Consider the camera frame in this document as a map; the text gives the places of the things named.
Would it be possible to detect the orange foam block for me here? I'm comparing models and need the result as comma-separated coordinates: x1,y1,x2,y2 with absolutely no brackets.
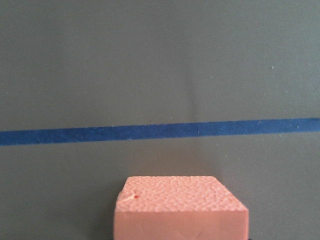
113,176,249,240

